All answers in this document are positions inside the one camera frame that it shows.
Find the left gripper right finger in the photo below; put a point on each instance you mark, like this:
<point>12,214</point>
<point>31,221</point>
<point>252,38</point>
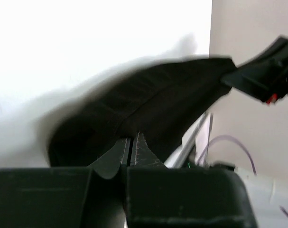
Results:
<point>159,197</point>

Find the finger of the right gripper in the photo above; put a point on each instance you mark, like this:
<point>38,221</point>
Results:
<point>264,77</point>

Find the black skirt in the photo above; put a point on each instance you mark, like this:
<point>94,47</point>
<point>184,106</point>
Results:
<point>160,101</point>

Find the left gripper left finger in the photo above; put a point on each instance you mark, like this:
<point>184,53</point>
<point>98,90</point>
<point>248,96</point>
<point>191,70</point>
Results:
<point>67,197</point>

